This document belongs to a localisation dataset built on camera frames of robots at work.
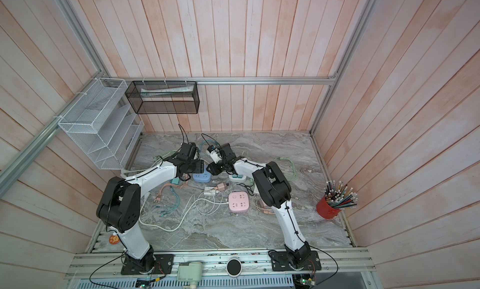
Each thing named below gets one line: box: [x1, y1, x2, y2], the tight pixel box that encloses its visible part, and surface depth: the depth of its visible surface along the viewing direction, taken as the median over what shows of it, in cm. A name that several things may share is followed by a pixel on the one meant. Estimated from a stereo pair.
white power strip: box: [228, 173, 247, 183], surface depth 99 cm
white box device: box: [177, 261, 203, 289], surface depth 70 cm
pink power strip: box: [228, 191, 250, 213], surface depth 90 cm
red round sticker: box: [109, 234, 120, 245], surface depth 81 cm
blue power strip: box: [192, 166, 212, 184], surface depth 99 cm
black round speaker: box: [226, 258, 242, 276], surface depth 70 cm
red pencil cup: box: [316, 196, 342, 219], surface depth 87 cm
